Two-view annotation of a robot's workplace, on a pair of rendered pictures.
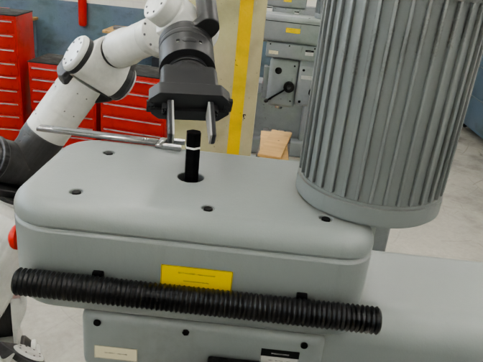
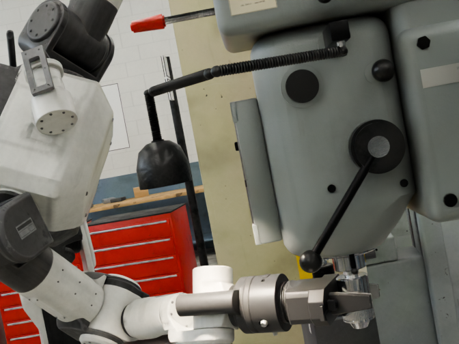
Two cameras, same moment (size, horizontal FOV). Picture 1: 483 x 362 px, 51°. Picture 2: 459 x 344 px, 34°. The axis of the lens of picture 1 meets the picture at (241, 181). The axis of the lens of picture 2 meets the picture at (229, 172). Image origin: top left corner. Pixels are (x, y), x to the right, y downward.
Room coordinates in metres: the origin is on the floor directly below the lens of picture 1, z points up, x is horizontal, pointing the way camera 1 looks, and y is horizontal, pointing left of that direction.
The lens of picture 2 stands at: (-0.41, 0.19, 1.51)
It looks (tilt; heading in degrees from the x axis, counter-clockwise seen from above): 3 degrees down; 2
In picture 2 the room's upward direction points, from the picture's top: 10 degrees counter-clockwise
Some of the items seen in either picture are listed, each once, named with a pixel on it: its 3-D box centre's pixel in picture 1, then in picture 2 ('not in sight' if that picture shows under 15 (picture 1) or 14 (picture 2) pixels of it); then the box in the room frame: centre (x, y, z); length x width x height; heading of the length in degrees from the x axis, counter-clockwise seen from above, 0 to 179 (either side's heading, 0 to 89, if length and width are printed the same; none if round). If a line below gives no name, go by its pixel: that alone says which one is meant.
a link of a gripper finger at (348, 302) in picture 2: not in sight; (350, 303); (0.64, 0.08, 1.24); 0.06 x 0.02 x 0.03; 69
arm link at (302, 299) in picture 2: not in sight; (296, 302); (0.70, 0.16, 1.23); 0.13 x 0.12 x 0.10; 159
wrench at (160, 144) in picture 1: (110, 136); not in sight; (0.79, 0.22, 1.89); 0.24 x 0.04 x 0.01; 87
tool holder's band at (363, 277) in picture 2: not in sight; (352, 278); (0.67, 0.07, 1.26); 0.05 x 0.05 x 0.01
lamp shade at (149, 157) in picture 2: not in sight; (161, 162); (0.59, 0.31, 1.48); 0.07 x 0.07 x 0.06
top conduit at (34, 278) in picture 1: (197, 299); not in sight; (0.52, 0.04, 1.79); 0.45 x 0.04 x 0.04; 89
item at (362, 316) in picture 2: not in sight; (356, 299); (0.67, 0.07, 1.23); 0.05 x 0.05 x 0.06
